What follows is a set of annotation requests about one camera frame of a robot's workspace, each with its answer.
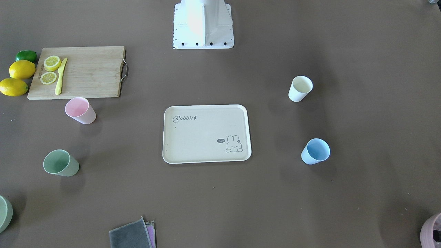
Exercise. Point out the pink cloth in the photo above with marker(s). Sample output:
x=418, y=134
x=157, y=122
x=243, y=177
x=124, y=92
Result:
x=150, y=226

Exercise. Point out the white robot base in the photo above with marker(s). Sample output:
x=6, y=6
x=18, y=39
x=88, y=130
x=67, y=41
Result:
x=203, y=24

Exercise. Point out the green lime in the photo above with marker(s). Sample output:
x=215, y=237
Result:
x=26, y=55

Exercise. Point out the lower lemon slice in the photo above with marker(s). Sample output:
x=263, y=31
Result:
x=48, y=78

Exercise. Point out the whole lemon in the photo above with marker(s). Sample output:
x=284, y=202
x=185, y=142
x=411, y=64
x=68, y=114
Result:
x=13, y=87
x=22, y=69

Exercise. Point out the grey cloth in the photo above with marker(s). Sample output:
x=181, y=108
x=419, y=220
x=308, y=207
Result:
x=132, y=235

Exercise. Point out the pink cup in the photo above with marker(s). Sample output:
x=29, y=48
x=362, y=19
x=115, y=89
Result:
x=80, y=109

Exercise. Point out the light blue cup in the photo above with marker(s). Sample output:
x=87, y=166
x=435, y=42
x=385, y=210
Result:
x=316, y=150

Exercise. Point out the lemon slice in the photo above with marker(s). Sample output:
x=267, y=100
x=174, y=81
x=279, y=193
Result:
x=52, y=63
x=48, y=78

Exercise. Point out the upper whole lemon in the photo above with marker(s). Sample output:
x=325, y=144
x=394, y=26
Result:
x=22, y=69

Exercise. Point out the green bowl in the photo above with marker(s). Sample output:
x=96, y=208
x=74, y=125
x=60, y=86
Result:
x=6, y=213

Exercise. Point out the cream white cup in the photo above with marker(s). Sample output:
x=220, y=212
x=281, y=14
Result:
x=300, y=87

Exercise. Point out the upper lemon slice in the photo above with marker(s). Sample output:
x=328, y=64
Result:
x=52, y=63

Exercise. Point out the cream rabbit tray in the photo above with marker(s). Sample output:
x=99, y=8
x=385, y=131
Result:
x=206, y=133

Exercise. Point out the pink bowl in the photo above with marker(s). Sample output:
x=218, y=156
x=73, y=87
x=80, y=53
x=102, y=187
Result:
x=430, y=232

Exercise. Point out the yellow plastic knife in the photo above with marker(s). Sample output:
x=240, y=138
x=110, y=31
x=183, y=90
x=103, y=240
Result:
x=60, y=70

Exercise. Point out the lower whole lemon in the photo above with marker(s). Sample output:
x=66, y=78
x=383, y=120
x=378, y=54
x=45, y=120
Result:
x=13, y=87

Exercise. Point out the green cup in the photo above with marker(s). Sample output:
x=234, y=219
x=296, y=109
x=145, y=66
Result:
x=60, y=162

